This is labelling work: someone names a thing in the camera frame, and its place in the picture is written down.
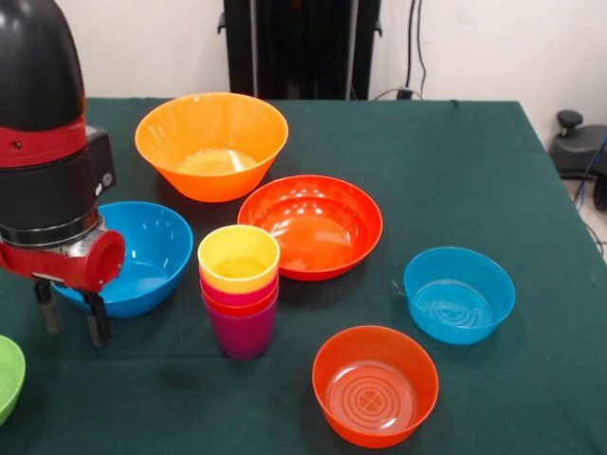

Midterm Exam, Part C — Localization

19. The blue cable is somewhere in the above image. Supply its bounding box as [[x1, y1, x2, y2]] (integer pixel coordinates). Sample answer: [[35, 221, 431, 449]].
[[573, 136, 607, 209]]

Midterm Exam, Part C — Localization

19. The small orange-red ringed bowl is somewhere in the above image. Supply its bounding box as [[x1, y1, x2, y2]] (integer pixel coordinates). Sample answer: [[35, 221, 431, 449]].
[[311, 325, 440, 449]]

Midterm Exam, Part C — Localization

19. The green plastic bowl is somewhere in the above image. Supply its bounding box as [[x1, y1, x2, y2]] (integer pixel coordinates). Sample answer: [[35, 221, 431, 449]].
[[0, 335, 27, 427]]

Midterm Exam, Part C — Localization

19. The wide orange-red shallow bowl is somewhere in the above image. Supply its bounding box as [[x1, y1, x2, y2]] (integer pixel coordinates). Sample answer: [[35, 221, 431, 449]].
[[236, 174, 384, 282]]

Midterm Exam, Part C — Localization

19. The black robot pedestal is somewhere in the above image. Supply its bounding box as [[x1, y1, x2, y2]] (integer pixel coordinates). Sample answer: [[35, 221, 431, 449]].
[[217, 0, 385, 101]]

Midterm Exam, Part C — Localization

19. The orange-red plastic cup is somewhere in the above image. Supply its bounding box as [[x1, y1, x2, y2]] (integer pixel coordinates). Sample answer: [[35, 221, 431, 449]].
[[200, 286, 280, 319]]

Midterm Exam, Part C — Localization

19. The large orange plastic bowl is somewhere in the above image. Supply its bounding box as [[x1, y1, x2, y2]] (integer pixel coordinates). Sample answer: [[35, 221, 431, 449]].
[[134, 92, 290, 204]]

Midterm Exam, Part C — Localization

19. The magenta-red plastic cup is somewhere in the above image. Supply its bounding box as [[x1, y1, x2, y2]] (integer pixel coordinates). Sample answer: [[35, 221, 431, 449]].
[[198, 269, 281, 307]]

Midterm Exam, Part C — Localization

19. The large blue plastic bowl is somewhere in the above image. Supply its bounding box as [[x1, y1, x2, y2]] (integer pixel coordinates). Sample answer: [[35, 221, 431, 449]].
[[51, 201, 194, 319]]

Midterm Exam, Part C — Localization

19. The small blue plastic bowl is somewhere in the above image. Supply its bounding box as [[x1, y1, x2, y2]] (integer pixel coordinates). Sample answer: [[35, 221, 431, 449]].
[[403, 246, 517, 346]]

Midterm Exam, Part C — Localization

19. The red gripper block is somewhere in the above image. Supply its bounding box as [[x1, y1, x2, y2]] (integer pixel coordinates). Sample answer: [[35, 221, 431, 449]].
[[0, 228, 127, 349]]

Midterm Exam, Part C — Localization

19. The black wall cable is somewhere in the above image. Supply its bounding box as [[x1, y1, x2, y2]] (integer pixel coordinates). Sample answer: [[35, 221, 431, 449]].
[[405, 0, 428, 99]]

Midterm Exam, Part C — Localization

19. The yellow plastic cup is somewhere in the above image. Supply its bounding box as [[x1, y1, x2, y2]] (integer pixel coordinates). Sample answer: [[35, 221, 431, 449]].
[[196, 225, 282, 295]]

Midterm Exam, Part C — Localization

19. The dark green table cloth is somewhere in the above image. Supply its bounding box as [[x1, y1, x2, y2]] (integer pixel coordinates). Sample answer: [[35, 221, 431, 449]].
[[0, 97, 607, 455]]

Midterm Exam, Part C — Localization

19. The black rounded floor base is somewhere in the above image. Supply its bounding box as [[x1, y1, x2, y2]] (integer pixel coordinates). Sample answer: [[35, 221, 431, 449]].
[[548, 110, 607, 212]]

